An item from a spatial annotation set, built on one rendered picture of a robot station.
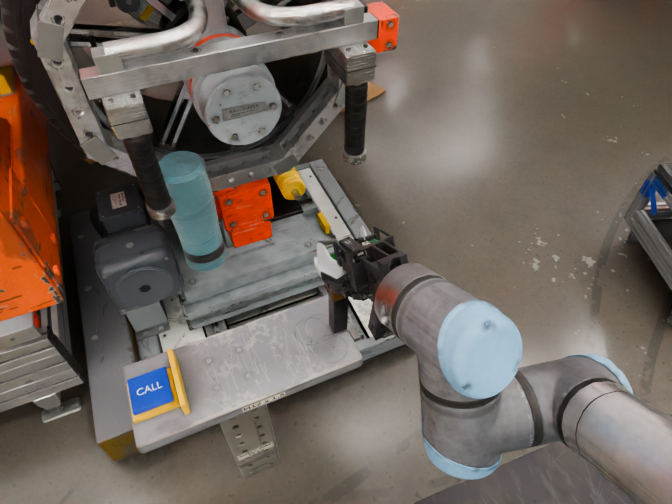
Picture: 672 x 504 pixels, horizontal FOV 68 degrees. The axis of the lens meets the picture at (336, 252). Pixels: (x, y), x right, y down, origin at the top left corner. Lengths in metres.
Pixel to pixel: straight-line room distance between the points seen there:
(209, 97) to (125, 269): 0.59
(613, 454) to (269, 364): 0.63
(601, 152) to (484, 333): 1.96
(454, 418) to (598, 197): 1.69
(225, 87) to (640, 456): 0.69
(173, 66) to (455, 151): 1.63
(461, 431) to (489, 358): 0.10
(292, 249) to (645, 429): 1.09
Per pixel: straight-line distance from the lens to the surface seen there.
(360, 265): 0.68
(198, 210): 0.97
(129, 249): 1.31
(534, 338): 1.65
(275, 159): 1.12
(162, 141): 1.15
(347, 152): 0.89
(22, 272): 1.03
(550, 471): 1.14
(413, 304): 0.56
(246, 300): 1.46
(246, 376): 0.98
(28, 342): 1.33
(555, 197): 2.11
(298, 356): 0.99
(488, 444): 0.62
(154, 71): 0.74
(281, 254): 1.45
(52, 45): 0.93
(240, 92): 0.83
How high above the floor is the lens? 1.31
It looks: 49 degrees down
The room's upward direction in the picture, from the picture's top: straight up
